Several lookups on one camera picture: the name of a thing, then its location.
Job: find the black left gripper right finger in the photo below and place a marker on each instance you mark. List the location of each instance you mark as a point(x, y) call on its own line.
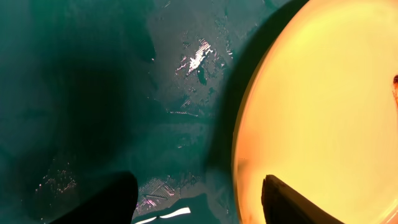
point(284, 205)

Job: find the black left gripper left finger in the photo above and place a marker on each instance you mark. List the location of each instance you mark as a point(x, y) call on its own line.
point(114, 203)

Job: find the yellow plate with sauce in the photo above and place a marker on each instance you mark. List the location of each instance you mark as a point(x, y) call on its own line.
point(320, 113)

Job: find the teal plastic tray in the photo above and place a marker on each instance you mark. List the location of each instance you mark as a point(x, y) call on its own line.
point(90, 88)

